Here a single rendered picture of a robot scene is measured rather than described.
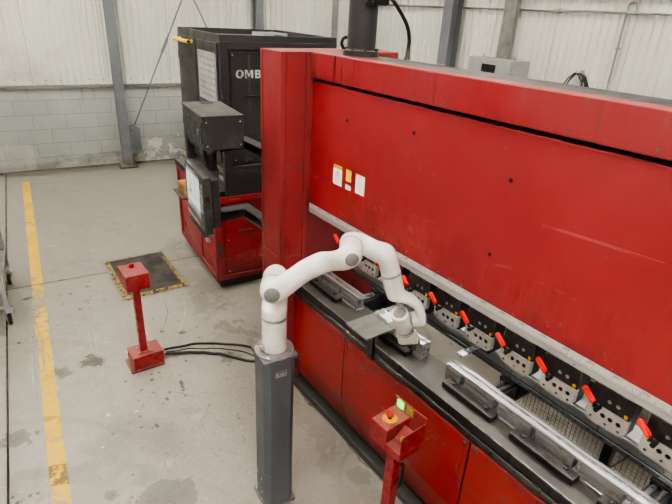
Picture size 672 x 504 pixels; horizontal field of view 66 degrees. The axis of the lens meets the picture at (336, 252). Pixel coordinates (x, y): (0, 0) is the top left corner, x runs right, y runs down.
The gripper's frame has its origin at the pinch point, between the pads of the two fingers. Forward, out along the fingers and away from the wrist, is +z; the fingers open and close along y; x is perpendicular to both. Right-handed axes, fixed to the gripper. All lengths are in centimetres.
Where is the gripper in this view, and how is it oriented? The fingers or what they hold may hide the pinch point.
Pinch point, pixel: (410, 346)
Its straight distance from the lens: 269.3
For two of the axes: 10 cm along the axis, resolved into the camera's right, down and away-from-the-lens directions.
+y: -9.5, 0.8, 2.9
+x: -1.3, 7.7, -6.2
